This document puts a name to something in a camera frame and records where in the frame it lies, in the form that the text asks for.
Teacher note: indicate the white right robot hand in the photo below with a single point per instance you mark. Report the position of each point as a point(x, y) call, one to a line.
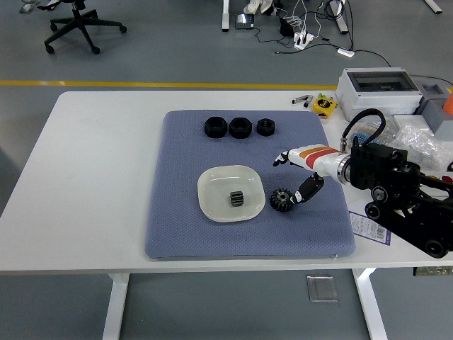
point(315, 157)

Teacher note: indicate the large black metal gear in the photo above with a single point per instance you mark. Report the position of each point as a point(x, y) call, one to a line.
point(281, 200)

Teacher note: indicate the small black metal gear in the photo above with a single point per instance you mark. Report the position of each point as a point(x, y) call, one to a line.
point(237, 199)

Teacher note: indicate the small black hex nut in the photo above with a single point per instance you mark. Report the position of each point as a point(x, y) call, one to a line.
point(266, 127)

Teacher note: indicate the large black hex nut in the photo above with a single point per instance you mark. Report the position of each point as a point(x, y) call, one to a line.
point(240, 128)
point(215, 127)

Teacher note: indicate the white three-button control box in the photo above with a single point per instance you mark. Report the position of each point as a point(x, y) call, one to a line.
point(439, 174)

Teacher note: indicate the dark grey box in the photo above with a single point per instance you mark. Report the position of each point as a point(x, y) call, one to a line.
point(433, 90)

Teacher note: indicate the yellow tape measure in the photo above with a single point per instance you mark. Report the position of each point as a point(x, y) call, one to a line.
point(325, 107)

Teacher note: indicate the clear bag of blue resistors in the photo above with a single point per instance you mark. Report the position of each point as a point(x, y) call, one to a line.
point(364, 131)

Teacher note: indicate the black and silver marker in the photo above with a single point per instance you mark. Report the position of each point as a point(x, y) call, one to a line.
point(299, 100)
point(308, 101)

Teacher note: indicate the small green object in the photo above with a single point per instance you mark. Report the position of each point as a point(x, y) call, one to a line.
point(322, 95)

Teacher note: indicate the purple and white card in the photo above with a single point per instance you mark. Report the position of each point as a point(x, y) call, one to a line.
point(368, 226)

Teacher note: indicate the white square plate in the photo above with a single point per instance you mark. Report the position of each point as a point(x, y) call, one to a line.
point(219, 184)

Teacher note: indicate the flat white plastic case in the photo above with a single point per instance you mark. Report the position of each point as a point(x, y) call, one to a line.
point(407, 120)

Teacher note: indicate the small white adapter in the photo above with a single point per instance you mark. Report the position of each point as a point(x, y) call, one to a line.
point(345, 52)

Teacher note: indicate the clear bag of white parts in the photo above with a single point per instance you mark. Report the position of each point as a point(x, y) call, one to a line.
point(424, 145)

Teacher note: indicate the blue-grey textured mat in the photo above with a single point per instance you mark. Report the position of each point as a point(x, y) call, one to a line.
point(240, 241)

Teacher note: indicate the white power strip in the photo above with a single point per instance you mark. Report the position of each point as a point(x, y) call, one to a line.
point(303, 39)

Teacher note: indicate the light grey block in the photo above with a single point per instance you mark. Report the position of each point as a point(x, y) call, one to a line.
point(437, 118)

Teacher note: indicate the metal floor hatch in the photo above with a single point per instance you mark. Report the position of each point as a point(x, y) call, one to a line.
point(322, 288)

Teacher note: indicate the black power adapter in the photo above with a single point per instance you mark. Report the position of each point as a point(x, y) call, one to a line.
point(286, 26)

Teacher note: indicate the white desk leg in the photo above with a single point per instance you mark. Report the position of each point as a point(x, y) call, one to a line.
point(434, 5)
point(340, 19)
point(226, 16)

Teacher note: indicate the orange object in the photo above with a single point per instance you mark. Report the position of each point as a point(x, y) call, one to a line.
point(449, 105)

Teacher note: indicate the black terminal device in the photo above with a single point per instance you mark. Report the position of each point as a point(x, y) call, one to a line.
point(244, 22)

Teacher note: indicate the white table leg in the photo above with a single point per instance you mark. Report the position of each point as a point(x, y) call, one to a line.
point(115, 308)
point(371, 308)

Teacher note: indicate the white shoe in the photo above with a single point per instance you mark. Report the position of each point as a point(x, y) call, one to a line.
point(254, 6)

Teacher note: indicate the under-table green circuit panel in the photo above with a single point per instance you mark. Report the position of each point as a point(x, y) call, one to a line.
point(433, 271)

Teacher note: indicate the black office chair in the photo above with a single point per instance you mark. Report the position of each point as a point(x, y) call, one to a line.
point(79, 21)

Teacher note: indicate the grey electrical enclosure box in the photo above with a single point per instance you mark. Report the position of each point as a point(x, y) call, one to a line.
point(378, 99)

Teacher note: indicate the grey metal bracket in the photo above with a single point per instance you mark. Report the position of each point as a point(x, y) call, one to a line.
point(26, 8)

